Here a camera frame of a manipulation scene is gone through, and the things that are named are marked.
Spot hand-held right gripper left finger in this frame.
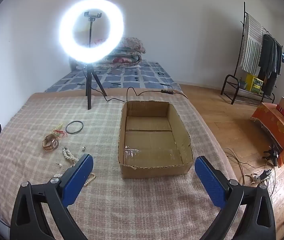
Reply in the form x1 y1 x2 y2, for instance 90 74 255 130
10 154 94 240

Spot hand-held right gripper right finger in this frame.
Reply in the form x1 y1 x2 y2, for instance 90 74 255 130
194 156 277 240

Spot long pearl necklace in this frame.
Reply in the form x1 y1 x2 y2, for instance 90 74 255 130
62 147 79 167

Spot brown strap wristwatch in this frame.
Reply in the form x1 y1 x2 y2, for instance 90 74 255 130
42 133 59 152

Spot red string pendant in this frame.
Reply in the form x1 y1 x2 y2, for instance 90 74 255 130
52 129 69 138

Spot cardboard box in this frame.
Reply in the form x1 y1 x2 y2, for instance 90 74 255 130
118 100 193 179

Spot white power strip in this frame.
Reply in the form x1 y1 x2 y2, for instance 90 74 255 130
250 169 273 183

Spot black bangle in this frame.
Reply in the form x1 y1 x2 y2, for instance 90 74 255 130
65 121 84 135

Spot black clamp stand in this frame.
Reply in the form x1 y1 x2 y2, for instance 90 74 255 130
263 144 283 167

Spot beige plaid blanket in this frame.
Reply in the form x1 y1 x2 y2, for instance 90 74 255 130
0 92 237 240

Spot orange patterned cloth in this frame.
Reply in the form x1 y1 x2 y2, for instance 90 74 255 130
250 102 284 164

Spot black tripod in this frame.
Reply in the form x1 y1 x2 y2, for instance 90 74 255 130
83 64 109 110

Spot black metal clothes rack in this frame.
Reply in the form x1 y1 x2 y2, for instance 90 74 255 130
220 1 284 105

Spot dark bed headboard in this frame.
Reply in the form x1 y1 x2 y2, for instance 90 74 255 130
69 57 83 72

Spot yellow box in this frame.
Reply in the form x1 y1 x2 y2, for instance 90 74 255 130
245 74 264 93

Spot blue checked bedsheet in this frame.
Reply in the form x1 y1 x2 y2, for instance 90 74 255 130
44 60 182 93

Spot dark hanging clothes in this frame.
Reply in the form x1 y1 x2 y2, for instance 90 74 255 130
258 34 283 97

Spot folded floral quilt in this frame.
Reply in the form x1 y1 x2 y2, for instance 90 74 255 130
99 37 146 68

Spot striped towel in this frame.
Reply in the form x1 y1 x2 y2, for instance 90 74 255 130
239 14 265 73

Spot black phone holder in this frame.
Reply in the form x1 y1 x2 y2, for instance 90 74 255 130
84 11 103 48

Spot floor cables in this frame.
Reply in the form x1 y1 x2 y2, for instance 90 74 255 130
223 147 278 196

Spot cream bead bracelet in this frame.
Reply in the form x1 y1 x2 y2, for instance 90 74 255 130
49 122 64 134

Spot black ring light cable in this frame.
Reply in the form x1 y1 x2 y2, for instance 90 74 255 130
92 87 188 103

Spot white ring light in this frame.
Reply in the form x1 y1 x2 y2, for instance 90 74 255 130
58 0 125 64

